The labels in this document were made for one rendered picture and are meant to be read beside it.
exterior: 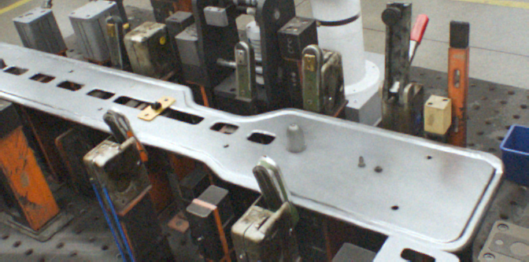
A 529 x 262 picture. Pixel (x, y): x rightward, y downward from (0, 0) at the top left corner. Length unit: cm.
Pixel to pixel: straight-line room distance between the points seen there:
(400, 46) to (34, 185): 89
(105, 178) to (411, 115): 54
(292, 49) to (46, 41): 79
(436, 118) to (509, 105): 68
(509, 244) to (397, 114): 37
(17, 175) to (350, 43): 83
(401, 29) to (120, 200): 57
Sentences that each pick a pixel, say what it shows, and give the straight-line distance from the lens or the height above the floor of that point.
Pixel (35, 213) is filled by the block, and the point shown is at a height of 76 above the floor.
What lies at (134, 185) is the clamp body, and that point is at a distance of 114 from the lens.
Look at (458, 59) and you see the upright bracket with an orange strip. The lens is 100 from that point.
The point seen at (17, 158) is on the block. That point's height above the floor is 91.
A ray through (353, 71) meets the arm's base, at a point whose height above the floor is 85.
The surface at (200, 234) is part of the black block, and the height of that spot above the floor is 94.
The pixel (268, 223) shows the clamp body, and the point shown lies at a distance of 86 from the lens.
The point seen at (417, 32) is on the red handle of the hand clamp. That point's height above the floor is 113.
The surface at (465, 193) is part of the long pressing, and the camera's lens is 95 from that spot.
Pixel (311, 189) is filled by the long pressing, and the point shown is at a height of 100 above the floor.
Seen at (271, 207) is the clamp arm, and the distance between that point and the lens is 91.
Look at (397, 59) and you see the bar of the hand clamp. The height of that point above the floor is 112.
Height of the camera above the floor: 163
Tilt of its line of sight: 33 degrees down
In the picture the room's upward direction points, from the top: 11 degrees counter-clockwise
